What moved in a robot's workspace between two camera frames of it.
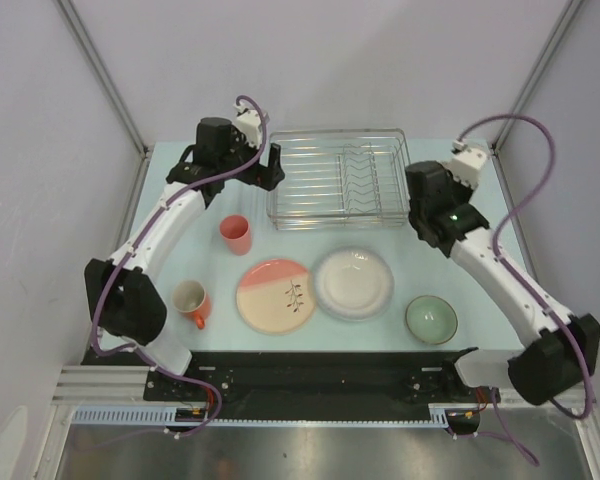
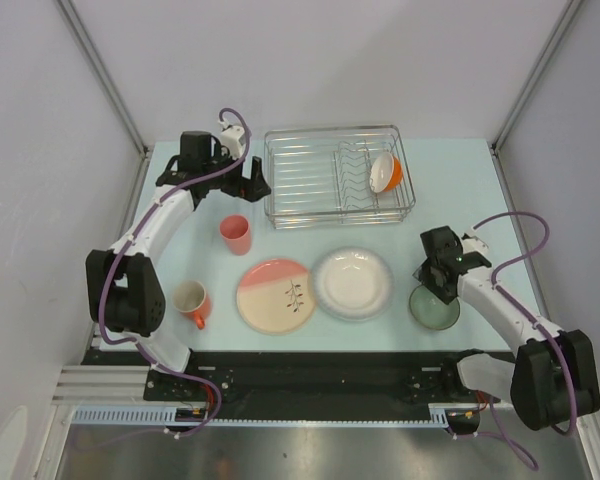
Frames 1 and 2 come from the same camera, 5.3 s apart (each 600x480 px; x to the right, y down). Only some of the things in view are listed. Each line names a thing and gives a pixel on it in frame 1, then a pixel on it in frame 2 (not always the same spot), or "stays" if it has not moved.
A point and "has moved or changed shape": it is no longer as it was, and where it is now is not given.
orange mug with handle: [191, 298] stays
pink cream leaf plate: [276, 296] stays
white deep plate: [354, 283] stays
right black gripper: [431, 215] -> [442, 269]
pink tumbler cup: [235, 229] stays
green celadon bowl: [431, 319] has moved or changed shape
